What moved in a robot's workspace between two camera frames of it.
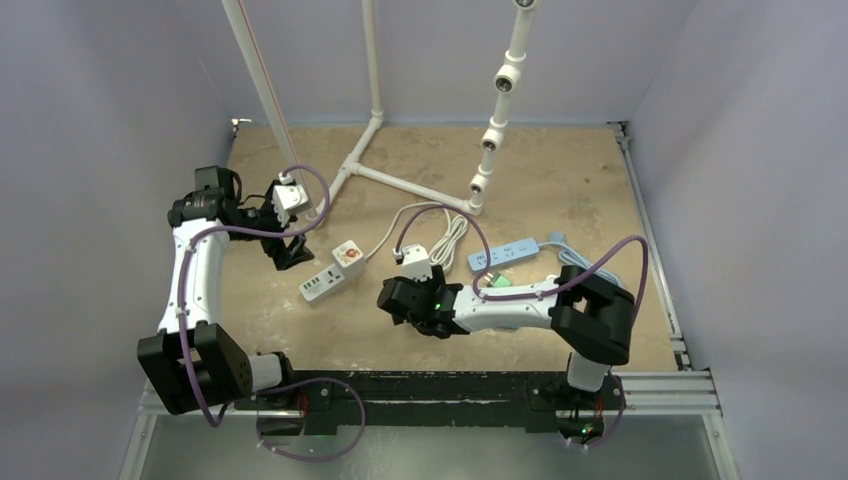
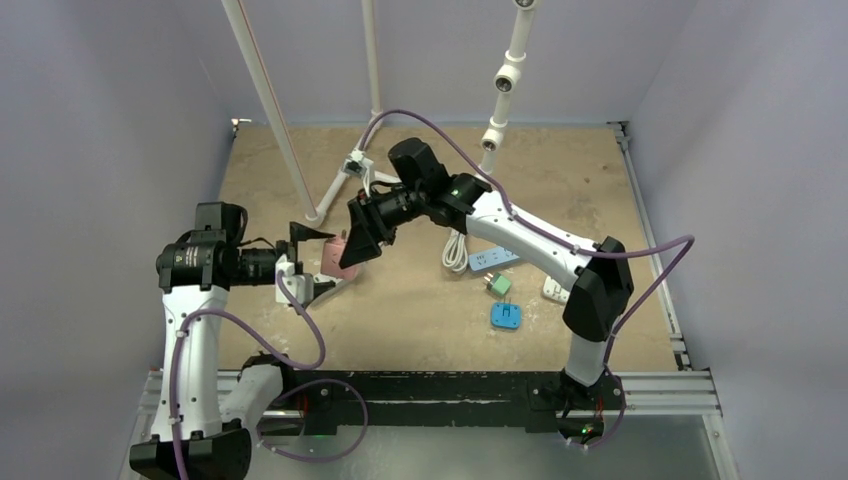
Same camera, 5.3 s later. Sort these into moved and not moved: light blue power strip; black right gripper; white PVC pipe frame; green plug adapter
Moved: black right gripper
Not moved: green plug adapter; light blue power strip; white PVC pipe frame
